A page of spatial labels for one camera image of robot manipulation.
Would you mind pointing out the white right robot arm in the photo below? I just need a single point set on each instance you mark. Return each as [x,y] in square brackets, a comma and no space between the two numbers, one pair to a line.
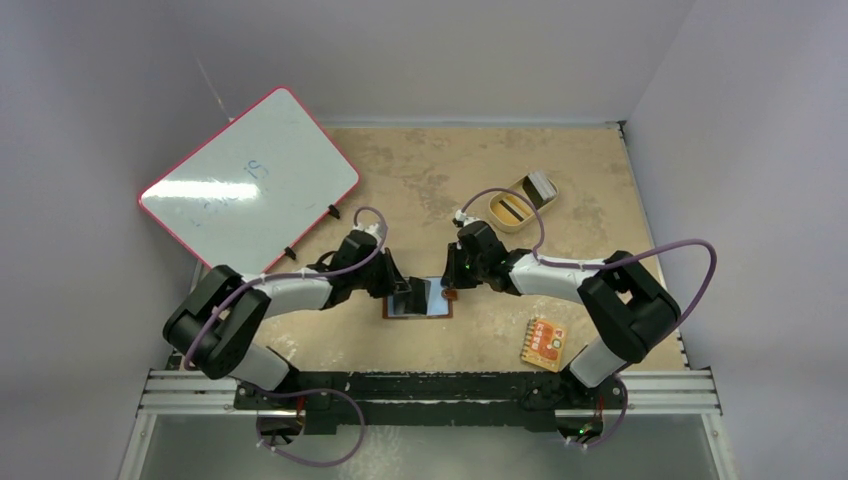
[629,308]

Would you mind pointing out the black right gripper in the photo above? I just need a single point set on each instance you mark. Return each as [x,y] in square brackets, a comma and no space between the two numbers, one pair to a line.
[452,265]

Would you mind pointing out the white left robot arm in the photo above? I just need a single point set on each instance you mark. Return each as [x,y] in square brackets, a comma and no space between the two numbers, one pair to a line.
[215,326]

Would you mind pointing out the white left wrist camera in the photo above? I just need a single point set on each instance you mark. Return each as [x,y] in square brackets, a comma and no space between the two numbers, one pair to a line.
[377,230]

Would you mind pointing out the brown leather card holder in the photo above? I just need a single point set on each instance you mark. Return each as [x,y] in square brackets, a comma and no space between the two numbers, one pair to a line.
[440,303]

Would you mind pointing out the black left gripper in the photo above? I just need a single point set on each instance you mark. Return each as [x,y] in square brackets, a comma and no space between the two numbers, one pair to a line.
[392,281]

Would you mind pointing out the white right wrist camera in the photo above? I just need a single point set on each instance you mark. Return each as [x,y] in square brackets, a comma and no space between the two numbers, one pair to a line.
[461,219]

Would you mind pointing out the orange spiral notebook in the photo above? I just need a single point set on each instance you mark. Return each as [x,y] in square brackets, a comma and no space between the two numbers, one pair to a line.
[543,344]

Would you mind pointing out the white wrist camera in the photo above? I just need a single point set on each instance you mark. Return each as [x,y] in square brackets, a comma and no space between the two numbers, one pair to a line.
[461,219]
[377,230]

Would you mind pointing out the pink framed whiteboard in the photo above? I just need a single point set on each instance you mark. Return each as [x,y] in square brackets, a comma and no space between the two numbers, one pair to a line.
[257,186]

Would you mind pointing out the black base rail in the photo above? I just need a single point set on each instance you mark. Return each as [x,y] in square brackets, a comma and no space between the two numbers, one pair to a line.
[537,401]

